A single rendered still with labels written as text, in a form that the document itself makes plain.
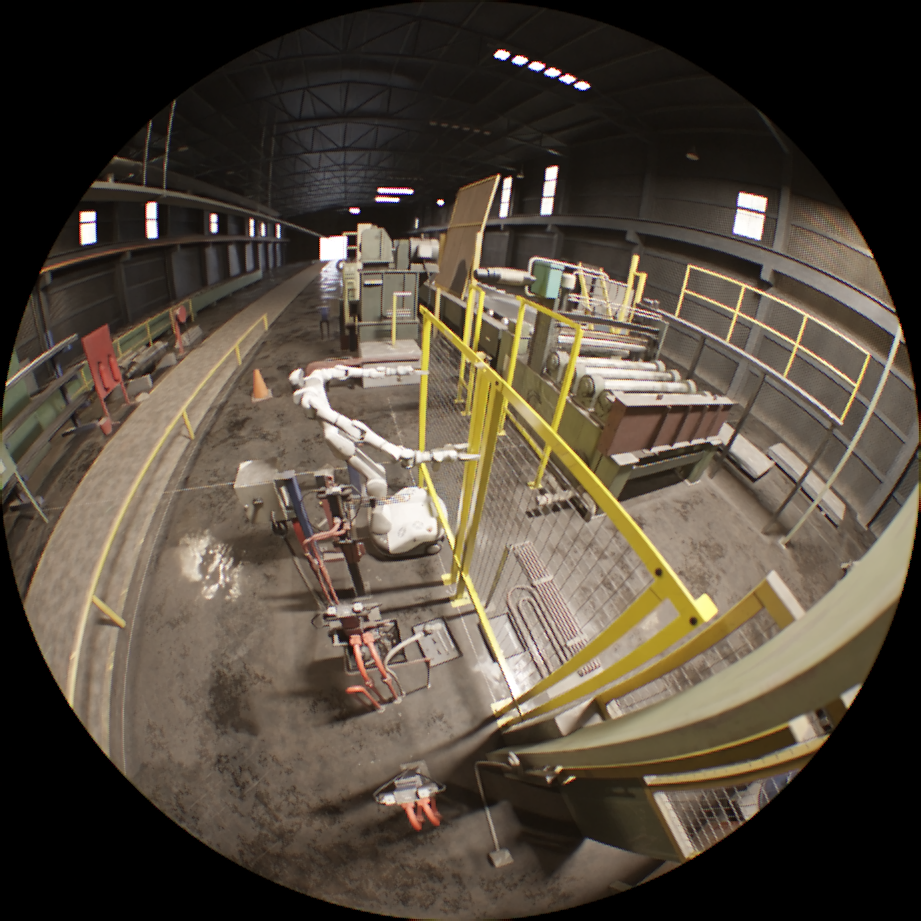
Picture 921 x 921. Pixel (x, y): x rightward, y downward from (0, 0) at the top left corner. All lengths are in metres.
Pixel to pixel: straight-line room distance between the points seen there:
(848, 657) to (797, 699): 0.08
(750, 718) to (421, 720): 2.07
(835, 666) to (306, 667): 2.55
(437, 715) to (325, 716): 0.75
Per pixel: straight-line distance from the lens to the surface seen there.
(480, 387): 1.48
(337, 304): 7.66
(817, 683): 0.45
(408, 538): 2.56
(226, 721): 2.72
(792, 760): 1.06
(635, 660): 0.95
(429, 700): 2.36
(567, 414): 3.72
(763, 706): 0.49
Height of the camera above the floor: 2.33
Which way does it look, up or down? 38 degrees down
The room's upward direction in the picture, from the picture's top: 7 degrees clockwise
